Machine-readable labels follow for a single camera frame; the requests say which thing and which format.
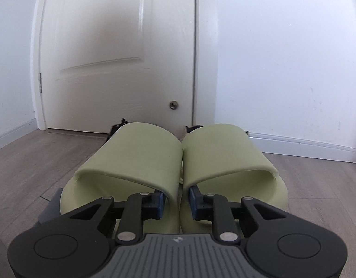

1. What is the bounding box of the light green foam slide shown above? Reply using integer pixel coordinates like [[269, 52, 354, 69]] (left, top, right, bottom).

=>
[[180, 124, 289, 234]]

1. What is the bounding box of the black suede sneaker upright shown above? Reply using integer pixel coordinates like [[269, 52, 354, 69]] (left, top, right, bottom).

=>
[[186, 125, 202, 134]]

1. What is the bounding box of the black Puma sneaker lying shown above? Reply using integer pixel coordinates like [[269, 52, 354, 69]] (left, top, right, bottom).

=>
[[109, 118, 129, 137]]

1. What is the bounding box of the white door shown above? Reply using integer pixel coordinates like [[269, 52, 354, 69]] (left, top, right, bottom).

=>
[[39, 0, 195, 136]]

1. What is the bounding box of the metal door hinge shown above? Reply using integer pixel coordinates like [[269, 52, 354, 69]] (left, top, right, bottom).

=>
[[39, 73, 43, 94]]

